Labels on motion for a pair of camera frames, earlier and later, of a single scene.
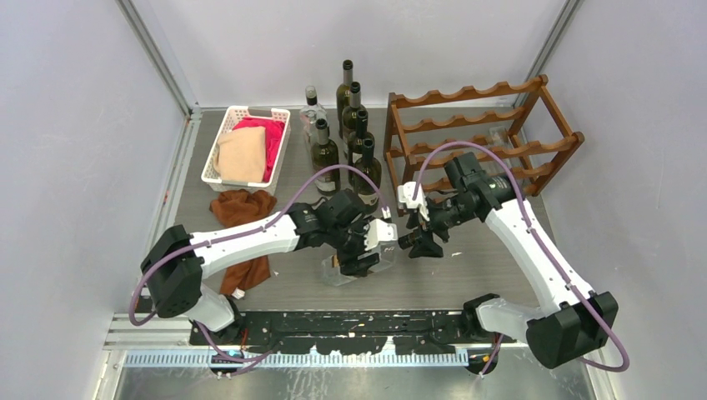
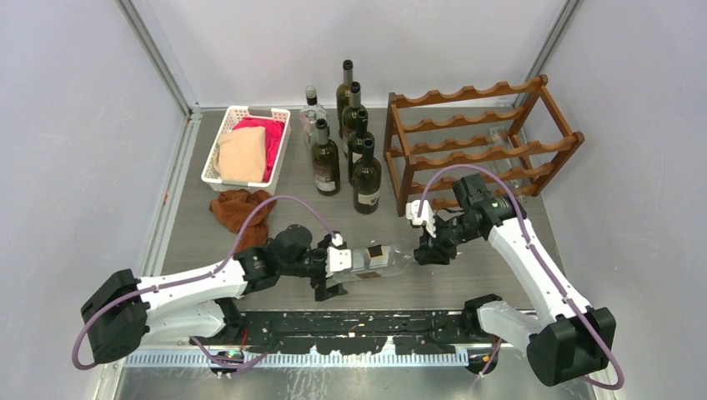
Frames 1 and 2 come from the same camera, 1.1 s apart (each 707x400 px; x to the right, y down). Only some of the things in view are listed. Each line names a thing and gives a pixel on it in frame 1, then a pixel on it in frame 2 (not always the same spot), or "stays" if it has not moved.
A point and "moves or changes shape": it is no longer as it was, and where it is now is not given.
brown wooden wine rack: [515, 130] stays
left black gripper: [350, 264] -> [319, 282]
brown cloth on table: [238, 207] stays
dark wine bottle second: [356, 140] stays
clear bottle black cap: [310, 114] stays
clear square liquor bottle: [331, 271] moves or changes shape
